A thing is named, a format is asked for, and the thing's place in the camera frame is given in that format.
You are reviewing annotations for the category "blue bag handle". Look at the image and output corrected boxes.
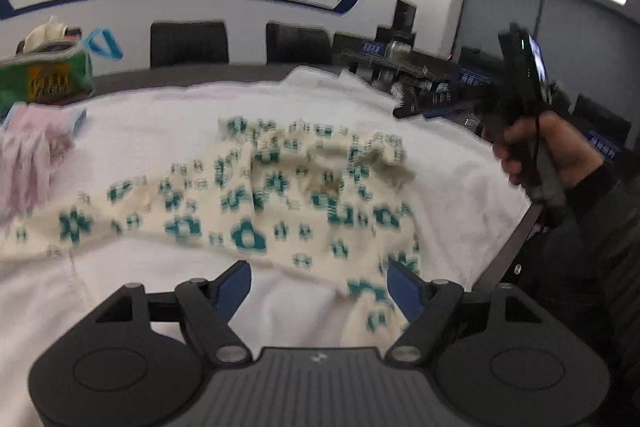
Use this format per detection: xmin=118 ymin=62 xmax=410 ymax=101
xmin=82 ymin=27 xmax=124 ymax=62

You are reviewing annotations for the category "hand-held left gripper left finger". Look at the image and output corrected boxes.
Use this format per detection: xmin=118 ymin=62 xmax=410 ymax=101
xmin=87 ymin=259 xmax=254 ymax=367

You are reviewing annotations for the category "white cloth in bag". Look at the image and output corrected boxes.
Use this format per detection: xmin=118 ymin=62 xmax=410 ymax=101
xmin=15 ymin=17 xmax=83 ymax=55

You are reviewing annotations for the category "cream sweater with green flowers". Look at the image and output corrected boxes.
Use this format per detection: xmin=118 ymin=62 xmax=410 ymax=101
xmin=0 ymin=114 xmax=424 ymax=338

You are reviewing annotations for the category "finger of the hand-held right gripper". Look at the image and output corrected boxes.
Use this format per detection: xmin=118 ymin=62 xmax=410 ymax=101
xmin=392 ymin=97 xmax=493 ymax=120

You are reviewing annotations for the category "green shopping bag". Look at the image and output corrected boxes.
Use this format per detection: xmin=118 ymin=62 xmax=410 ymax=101
xmin=0 ymin=41 xmax=96 ymax=118

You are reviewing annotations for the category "black office chair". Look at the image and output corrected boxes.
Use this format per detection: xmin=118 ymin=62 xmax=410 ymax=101
xmin=150 ymin=21 xmax=230 ymax=68
xmin=572 ymin=94 xmax=634 ymax=148
xmin=265 ymin=22 xmax=333 ymax=66

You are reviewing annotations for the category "person's right forearm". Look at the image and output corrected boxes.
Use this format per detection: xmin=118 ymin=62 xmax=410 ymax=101
xmin=540 ymin=161 xmax=640 ymax=388

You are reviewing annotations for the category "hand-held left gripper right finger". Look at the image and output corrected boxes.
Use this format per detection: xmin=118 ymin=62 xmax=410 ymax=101
xmin=385 ymin=260 xmax=551 ymax=366

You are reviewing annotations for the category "pink garment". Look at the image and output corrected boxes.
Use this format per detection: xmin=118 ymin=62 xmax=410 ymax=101
xmin=0 ymin=103 xmax=77 ymax=224

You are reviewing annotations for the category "person's right hand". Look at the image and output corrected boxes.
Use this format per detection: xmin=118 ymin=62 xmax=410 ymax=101
xmin=491 ymin=111 xmax=607 ymax=188

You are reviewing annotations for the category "white blanket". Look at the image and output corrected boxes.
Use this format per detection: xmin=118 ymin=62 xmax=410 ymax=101
xmin=0 ymin=66 xmax=534 ymax=427

